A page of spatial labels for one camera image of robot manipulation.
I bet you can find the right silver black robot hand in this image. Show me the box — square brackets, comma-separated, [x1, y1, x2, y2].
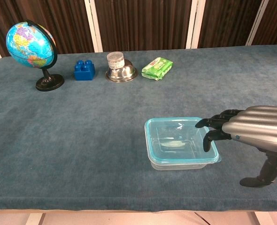
[194, 105, 277, 188]

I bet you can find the blue translucent plastic lid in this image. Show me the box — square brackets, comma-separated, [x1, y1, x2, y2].
[144, 117, 223, 165]

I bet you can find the clear plastic food container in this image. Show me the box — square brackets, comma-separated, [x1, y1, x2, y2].
[145, 118, 218, 171]

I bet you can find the green wet wipes pack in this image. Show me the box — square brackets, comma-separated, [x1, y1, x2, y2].
[141, 57, 174, 81]

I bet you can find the upturned stainless steel bowl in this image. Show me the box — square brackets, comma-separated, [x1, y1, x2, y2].
[105, 59, 139, 83]

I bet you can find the small clear round jar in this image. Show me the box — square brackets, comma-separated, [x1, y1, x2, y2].
[106, 52, 125, 70]

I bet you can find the blue table cloth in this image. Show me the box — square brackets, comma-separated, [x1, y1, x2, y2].
[0, 44, 277, 213]

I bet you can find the blue plastic building block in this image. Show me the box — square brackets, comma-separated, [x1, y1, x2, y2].
[73, 60, 96, 81]

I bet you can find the small desk globe black stand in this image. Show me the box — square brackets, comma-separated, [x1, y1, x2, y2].
[6, 19, 65, 92]

